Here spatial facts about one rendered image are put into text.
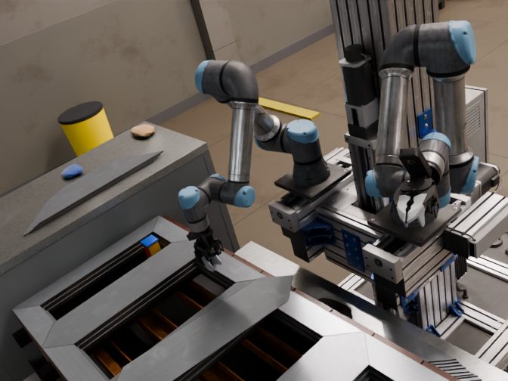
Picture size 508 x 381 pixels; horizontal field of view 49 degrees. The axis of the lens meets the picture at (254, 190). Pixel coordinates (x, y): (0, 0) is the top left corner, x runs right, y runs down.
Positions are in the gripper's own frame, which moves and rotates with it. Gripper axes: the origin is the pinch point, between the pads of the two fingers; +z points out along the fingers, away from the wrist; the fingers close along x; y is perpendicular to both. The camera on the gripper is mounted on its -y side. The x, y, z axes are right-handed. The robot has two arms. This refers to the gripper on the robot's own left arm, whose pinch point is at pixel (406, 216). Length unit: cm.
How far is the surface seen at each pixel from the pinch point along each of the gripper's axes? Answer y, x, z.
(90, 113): 39, 331, -227
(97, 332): 44, 125, 2
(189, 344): 48, 84, 0
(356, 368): 56, 28, -3
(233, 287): 49, 82, -28
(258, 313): 51, 67, -18
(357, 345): 56, 30, -11
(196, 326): 48, 86, -7
